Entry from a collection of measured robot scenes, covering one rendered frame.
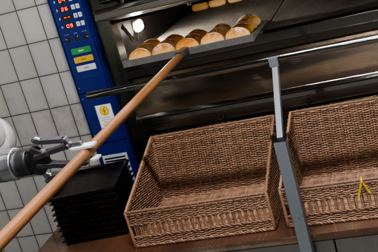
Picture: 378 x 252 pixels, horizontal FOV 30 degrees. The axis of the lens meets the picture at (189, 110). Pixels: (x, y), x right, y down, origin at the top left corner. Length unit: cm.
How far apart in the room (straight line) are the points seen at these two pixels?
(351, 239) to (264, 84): 74
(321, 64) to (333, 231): 70
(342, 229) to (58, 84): 139
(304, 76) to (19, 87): 126
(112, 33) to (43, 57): 34
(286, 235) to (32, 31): 140
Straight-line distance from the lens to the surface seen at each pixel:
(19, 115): 324
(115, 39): 294
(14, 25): 312
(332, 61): 278
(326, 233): 244
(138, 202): 276
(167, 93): 294
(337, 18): 274
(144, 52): 284
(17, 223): 153
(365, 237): 245
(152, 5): 270
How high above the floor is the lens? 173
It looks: 16 degrees down
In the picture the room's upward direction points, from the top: 16 degrees counter-clockwise
